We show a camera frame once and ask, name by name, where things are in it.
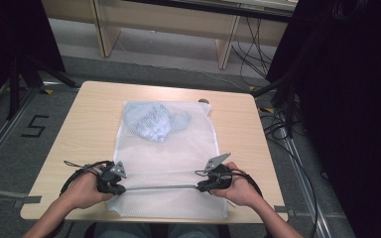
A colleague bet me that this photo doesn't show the person's legs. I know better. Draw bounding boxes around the person's legs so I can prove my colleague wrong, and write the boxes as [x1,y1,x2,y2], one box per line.
[93,222,226,238]

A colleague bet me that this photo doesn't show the person's right hand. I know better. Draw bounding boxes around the person's right hand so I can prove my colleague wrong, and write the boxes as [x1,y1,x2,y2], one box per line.
[209,161,263,208]

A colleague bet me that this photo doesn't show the thin white floor cable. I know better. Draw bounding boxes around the thin white floor cable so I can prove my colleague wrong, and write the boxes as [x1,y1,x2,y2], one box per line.
[114,29,248,92]

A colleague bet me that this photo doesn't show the white mesh laundry bag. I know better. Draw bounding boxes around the white mesh laundry bag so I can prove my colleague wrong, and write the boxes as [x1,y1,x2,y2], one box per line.
[105,100,230,220]

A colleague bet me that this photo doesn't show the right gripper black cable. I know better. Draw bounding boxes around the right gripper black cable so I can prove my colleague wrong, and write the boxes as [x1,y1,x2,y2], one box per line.
[193,168,264,198]

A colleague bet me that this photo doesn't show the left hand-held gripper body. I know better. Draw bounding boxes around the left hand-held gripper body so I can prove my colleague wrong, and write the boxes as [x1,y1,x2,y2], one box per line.
[95,160,128,196]

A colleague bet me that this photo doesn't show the black curtain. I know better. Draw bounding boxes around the black curtain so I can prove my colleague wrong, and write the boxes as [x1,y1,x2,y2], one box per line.
[0,0,66,117]
[266,0,381,238]

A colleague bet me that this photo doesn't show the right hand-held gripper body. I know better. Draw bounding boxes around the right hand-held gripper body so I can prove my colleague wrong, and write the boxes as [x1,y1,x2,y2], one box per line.
[200,152,234,191]

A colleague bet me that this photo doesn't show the black floor cable bundle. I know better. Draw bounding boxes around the black floor cable bundle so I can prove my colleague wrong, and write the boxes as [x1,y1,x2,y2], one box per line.
[259,105,319,238]

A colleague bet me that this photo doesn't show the aluminium floor rail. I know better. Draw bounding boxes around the aluminium floor rail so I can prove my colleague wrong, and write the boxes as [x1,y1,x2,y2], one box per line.
[277,108,332,238]
[0,83,38,178]

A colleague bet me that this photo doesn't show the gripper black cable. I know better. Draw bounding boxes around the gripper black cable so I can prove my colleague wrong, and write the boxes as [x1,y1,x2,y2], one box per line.
[59,160,115,196]
[193,168,264,198]

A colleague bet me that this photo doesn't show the grey tape strip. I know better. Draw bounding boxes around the grey tape strip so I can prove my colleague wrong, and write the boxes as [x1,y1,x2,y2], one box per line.
[12,194,43,209]
[273,204,296,218]

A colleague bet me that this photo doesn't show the light wooden desk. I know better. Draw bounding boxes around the light wooden desk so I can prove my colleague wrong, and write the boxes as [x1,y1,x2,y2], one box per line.
[41,0,300,70]

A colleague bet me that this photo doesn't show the person's left hand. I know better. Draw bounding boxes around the person's left hand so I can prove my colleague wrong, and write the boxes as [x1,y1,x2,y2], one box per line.
[63,164,115,211]

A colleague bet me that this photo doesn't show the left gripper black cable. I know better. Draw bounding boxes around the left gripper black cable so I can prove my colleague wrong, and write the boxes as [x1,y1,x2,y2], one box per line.
[59,160,115,196]

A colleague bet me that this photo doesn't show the light blue garment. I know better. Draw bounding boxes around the light blue garment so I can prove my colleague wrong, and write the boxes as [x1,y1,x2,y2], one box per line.
[124,102,192,144]

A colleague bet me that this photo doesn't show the black tripod stand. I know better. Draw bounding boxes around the black tripod stand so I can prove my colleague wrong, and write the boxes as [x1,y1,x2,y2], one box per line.
[251,73,301,139]
[6,54,81,121]

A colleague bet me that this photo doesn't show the hanging black cables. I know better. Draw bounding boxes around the hanging black cables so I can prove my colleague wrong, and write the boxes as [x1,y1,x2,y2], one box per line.
[230,16,276,80]

